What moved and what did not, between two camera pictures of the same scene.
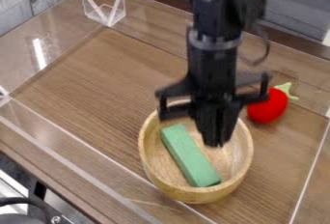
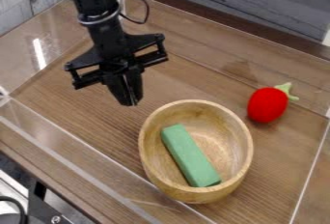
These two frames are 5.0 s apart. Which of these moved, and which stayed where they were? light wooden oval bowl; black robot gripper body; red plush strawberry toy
Moved: black robot gripper body
Stayed: red plush strawberry toy; light wooden oval bowl
